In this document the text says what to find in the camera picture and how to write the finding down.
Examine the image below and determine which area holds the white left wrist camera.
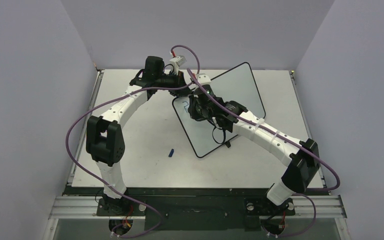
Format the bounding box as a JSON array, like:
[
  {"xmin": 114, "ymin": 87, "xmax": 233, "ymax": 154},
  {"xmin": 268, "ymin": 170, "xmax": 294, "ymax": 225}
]
[{"xmin": 169, "ymin": 55, "xmax": 187, "ymax": 73}]

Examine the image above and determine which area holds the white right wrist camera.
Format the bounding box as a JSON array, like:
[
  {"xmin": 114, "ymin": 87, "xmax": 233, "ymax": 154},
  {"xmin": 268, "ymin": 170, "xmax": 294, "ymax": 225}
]
[{"xmin": 191, "ymin": 73, "xmax": 212, "ymax": 90}]

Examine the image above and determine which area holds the blue marker cap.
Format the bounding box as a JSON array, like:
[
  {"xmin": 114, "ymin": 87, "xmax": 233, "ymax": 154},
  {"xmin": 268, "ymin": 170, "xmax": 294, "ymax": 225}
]
[{"xmin": 168, "ymin": 148, "xmax": 175, "ymax": 158}]

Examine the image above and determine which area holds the aluminium frame rail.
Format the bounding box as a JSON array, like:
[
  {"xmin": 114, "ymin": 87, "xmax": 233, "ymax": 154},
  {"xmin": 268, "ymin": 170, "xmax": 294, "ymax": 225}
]
[{"xmin": 49, "ymin": 195, "xmax": 347, "ymax": 219}]

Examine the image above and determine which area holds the white whiteboard black frame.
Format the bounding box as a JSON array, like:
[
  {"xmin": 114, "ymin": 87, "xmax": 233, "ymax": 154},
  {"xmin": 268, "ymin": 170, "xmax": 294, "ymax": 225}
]
[{"xmin": 172, "ymin": 62, "xmax": 266, "ymax": 158}]

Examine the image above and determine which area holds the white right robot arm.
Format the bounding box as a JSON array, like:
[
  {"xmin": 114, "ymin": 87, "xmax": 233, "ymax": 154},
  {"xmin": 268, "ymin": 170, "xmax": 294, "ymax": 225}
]
[{"xmin": 188, "ymin": 84, "xmax": 320, "ymax": 214}]

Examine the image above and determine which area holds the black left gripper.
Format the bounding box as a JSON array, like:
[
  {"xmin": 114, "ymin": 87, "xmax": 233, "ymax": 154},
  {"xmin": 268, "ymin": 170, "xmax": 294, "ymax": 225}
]
[{"xmin": 156, "ymin": 70, "xmax": 192, "ymax": 98}]

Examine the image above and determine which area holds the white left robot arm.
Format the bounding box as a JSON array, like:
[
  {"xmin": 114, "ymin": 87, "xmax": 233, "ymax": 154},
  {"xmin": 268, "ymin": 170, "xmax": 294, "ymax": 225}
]
[{"xmin": 85, "ymin": 55, "xmax": 191, "ymax": 215}]

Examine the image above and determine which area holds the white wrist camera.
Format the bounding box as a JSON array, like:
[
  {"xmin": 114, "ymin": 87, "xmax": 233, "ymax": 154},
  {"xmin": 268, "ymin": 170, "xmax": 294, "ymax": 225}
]
[
  {"xmin": 169, "ymin": 55, "xmax": 187, "ymax": 73},
  {"xmin": 191, "ymin": 73, "xmax": 212, "ymax": 90}
]

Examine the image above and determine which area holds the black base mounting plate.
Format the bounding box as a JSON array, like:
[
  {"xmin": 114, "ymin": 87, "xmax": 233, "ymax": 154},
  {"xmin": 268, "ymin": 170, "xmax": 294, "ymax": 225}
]
[{"xmin": 62, "ymin": 187, "xmax": 312, "ymax": 232}]

